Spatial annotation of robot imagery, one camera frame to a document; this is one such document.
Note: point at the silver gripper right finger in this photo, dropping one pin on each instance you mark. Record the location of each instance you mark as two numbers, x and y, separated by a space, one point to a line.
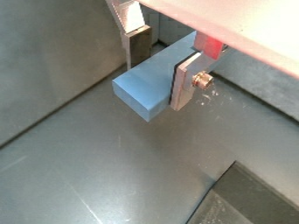
191 72

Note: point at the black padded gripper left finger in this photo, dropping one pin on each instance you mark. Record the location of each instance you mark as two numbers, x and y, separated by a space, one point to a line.
135 32

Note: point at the blue double-square peg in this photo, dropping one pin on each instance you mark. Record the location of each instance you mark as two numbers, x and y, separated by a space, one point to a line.
144 86

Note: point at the black curved holder stand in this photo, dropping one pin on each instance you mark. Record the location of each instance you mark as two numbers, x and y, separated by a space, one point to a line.
242 199

